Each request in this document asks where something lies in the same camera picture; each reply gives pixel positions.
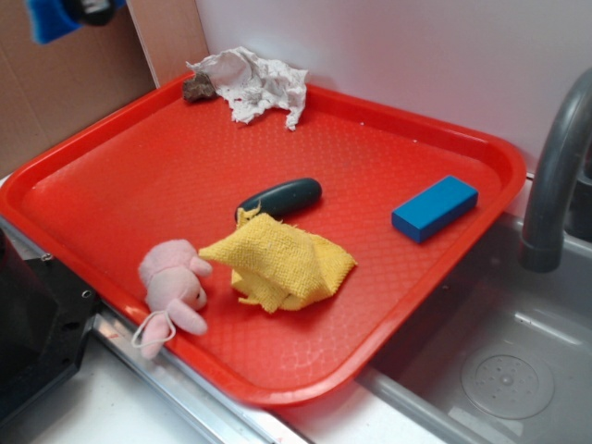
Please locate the blue rectangular block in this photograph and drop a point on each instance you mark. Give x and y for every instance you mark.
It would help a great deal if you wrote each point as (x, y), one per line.
(434, 208)

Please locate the grey faucet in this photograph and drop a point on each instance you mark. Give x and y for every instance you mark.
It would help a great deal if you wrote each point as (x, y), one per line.
(560, 198)

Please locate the brown cardboard panel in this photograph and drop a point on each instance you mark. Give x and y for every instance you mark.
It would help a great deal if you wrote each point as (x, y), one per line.
(50, 92)

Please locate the crumpled white paper towel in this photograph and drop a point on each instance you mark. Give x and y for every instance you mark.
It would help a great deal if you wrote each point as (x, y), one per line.
(252, 85)

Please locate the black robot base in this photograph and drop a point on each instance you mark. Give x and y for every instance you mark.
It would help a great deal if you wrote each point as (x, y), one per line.
(46, 315)

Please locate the blue sponge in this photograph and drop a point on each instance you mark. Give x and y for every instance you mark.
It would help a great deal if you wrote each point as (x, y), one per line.
(53, 19)

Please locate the brown rock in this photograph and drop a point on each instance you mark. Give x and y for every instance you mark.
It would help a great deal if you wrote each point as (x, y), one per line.
(198, 88)

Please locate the yellow cloth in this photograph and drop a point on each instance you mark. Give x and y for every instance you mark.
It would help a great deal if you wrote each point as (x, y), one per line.
(277, 266)

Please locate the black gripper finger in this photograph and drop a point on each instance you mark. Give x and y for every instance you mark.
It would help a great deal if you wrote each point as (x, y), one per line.
(93, 12)

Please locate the pink plush toy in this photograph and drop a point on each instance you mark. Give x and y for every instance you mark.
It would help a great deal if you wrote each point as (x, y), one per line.
(171, 273)

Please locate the grey sink basin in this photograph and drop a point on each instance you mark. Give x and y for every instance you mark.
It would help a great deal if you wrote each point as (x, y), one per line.
(496, 353)

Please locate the dark green oblong object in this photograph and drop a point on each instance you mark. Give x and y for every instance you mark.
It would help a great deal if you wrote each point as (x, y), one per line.
(285, 198)

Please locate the red plastic tray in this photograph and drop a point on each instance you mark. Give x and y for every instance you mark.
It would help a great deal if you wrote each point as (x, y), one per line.
(163, 169)

